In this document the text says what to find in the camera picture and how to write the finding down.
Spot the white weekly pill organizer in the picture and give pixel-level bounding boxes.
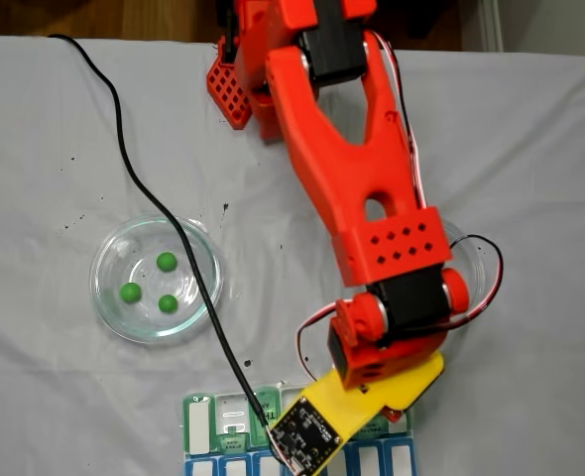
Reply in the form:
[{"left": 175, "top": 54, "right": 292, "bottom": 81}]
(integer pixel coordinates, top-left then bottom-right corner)
[{"left": 180, "top": 380, "right": 417, "bottom": 476}]

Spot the white tablecloth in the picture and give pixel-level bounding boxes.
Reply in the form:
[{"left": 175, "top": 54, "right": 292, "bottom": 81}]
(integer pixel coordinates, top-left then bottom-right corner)
[{"left": 0, "top": 35, "right": 585, "bottom": 476}]

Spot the black camera cable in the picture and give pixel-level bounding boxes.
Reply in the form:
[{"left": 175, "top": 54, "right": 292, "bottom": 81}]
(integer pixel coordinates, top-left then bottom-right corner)
[{"left": 48, "top": 33, "right": 277, "bottom": 442}]

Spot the clear glass bowl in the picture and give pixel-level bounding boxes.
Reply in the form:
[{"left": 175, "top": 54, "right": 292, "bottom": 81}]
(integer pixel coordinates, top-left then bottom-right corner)
[
  {"left": 89, "top": 212, "right": 224, "bottom": 345},
  {"left": 440, "top": 220, "right": 487, "bottom": 341}
]

